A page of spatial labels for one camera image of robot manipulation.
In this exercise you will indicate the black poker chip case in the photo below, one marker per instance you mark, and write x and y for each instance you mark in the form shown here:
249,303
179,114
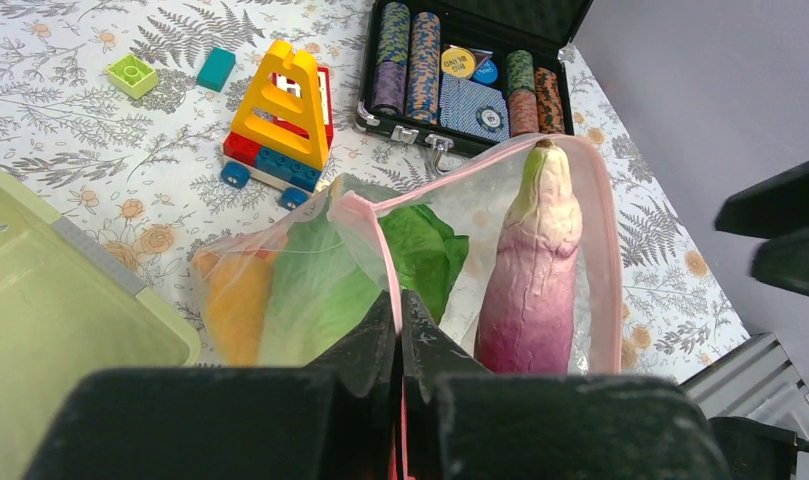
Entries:
462,76

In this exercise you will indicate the yellow toy block sailboat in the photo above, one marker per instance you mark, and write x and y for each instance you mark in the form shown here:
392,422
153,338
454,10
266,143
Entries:
282,131

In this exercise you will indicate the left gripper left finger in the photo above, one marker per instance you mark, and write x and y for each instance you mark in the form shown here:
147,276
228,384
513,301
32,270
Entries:
331,419

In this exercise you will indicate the floral table mat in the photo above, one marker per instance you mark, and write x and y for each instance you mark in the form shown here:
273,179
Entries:
142,176

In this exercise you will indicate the small green toy block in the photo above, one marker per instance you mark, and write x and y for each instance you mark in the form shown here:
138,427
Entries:
132,76

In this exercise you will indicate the teal toy block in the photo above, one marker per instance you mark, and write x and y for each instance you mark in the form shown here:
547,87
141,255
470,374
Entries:
214,73

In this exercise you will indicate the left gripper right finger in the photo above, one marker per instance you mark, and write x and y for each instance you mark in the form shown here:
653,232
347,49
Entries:
460,421

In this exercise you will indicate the clear pink dotted zip bag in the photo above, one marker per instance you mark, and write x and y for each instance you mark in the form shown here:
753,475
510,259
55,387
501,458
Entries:
473,200

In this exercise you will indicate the pale green plastic basket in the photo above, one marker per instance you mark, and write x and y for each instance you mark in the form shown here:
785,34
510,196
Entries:
67,309

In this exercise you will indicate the pale green toy cabbage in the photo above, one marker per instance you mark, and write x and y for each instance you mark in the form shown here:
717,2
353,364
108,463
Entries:
319,293

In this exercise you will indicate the yellow toy bell pepper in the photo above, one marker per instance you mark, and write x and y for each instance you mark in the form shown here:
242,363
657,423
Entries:
238,289

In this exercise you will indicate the purple toy eggplant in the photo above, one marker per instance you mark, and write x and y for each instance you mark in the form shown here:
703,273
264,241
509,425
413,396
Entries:
526,322

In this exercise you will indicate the green toy leaf vegetable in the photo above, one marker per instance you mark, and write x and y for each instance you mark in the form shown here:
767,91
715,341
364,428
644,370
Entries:
427,253

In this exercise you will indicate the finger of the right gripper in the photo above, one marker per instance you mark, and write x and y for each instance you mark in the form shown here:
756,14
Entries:
783,262
771,208

